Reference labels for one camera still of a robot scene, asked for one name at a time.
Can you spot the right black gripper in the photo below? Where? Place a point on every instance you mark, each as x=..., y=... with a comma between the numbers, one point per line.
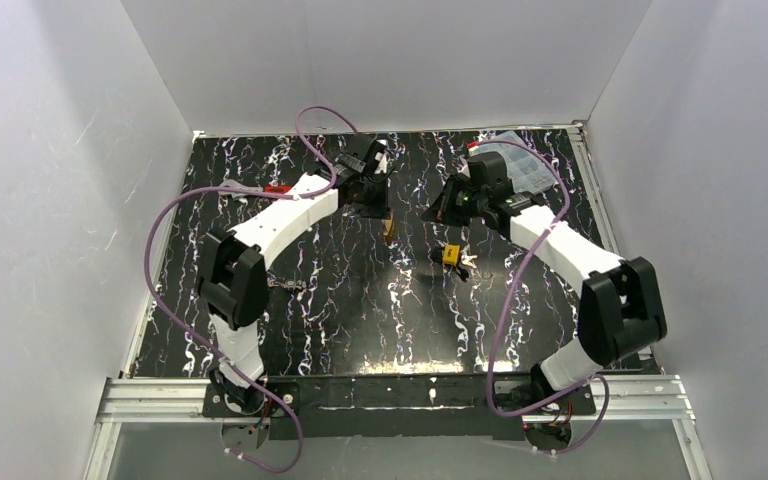
x=448, y=209

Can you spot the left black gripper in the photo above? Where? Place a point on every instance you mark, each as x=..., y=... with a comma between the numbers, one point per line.
x=371, y=201

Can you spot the yellow padlock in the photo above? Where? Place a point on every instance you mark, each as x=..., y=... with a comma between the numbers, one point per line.
x=449, y=256

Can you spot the large brass padlock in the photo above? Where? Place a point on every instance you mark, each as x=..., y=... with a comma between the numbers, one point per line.
x=389, y=228

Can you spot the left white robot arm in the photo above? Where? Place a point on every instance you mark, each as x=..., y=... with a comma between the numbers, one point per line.
x=232, y=270

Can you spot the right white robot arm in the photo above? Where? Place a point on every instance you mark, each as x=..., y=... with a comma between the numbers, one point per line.
x=620, y=308

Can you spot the clear plastic screw box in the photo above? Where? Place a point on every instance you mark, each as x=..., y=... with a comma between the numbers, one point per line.
x=526, y=171

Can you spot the red handled adjustable wrench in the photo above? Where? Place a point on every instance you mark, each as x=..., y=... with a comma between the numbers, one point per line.
x=235, y=189

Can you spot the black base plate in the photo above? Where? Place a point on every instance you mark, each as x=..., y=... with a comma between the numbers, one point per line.
x=417, y=405

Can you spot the aluminium frame rail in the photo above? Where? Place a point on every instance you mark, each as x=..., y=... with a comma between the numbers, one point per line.
x=140, y=400

